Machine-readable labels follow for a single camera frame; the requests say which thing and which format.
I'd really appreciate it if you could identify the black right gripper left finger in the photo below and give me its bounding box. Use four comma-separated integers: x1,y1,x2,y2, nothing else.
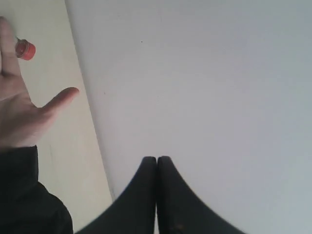
78,156,156,234

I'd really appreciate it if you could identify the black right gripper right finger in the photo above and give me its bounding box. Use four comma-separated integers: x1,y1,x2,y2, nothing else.
157,156,243,234

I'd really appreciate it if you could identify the clear red-label cola bottle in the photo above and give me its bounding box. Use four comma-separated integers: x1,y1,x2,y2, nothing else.
15,39,36,60

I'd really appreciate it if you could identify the black sleeved forearm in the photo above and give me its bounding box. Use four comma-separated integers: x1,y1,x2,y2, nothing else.
0,146,74,234

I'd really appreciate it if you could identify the person's open bare hand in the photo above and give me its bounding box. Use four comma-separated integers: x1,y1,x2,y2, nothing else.
0,17,79,151

